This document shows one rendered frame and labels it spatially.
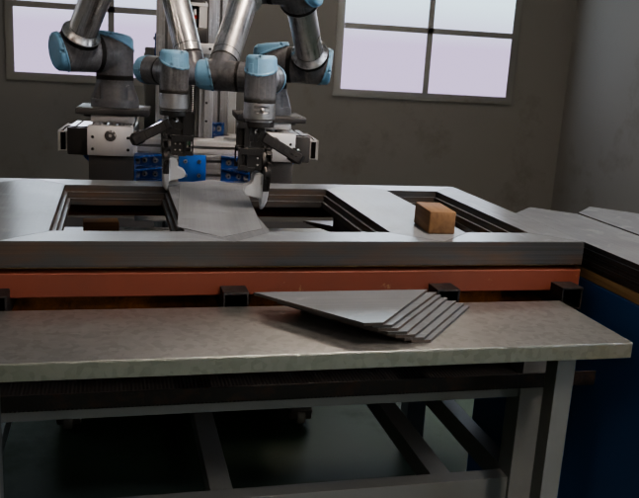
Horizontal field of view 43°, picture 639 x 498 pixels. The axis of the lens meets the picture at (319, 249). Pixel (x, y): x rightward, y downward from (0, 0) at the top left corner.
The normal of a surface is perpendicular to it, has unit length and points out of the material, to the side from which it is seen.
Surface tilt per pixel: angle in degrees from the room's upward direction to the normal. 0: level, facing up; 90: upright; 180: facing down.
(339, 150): 90
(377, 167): 90
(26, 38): 90
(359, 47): 90
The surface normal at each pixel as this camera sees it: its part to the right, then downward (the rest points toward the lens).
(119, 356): 0.06, -0.97
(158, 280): 0.24, 0.24
